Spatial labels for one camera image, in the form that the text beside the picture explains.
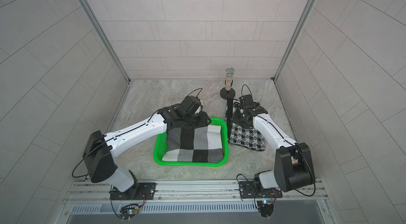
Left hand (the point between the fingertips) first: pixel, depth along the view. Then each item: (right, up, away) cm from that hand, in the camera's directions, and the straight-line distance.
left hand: (213, 121), depth 77 cm
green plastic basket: (-27, -10, +3) cm, 29 cm away
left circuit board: (-35, -35, -12) cm, 51 cm away
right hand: (+12, 0, +10) cm, 16 cm away
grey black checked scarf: (-5, -12, +3) cm, 13 cm away
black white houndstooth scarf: (+21, -11, +7) cm, 25 cm away
